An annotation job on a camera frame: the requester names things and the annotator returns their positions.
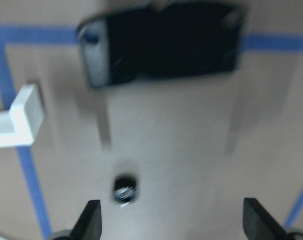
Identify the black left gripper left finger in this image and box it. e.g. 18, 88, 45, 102
70, 200, 102, 240

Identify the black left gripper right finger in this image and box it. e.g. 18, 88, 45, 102
242, 198, 287, 240

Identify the small black bearing gear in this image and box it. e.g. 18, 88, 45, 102
111, 173, 139, 208

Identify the black rectangular plastic part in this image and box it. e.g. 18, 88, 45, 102
77, 1, 247, 89

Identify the white curved plastic bracket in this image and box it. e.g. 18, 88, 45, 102
0, 84, 46, 149

